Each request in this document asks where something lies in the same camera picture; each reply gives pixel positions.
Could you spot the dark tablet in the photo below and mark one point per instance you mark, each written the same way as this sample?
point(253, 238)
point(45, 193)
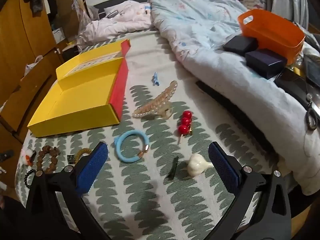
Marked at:
point(312, 71)

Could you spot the orange plastic basket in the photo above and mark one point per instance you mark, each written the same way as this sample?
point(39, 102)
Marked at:
point(272, 33)

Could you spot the small blue bow hair clip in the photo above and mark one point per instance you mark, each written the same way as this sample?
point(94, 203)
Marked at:
point(155, 79)

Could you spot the dark green hair clip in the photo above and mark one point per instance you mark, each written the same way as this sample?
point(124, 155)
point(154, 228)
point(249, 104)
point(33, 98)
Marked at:
point(173, 168)

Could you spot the dark blue gift box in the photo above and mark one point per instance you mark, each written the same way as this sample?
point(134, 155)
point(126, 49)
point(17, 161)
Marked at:
point(266, 61)
point(240, 44)

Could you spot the black phone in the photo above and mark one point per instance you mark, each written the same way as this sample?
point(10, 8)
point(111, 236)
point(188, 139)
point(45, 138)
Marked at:
point(290, 82)

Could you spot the wooden wardrobe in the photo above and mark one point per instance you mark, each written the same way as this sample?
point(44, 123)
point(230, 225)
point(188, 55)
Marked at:
point(15, 30)

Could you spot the clear plastic bag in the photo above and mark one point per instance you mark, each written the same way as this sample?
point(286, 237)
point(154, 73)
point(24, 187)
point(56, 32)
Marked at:
point(83, 12)

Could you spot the white plastic bag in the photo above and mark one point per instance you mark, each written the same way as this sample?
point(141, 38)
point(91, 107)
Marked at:
point(33, 66)

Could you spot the wooden drawer cabinet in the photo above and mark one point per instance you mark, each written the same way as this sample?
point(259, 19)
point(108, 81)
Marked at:
point(22, 100)

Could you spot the pink blanket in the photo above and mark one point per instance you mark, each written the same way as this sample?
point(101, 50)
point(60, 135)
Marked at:
point(117, 20)

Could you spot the light blue quilt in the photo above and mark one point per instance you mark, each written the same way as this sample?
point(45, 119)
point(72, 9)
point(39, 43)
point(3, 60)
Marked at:
point(212, 55)

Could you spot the pearl hair claw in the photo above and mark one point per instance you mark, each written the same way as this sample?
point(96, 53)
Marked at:
point(156, 101)

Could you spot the yellow cardboard box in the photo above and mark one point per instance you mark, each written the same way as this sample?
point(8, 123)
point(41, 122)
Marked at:
point(82, 92)

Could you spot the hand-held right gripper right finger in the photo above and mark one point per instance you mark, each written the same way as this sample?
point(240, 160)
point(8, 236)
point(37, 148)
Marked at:
point(223, 170)

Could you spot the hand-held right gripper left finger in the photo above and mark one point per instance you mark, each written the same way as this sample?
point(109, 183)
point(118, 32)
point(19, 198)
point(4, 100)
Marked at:
point(90, 167)

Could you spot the black hanging garment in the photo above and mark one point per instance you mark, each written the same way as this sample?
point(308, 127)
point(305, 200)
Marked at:
point(50, 0)

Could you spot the green patterned bed sheet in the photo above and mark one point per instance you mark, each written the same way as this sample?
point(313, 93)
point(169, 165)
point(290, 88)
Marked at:
point(150, 205)

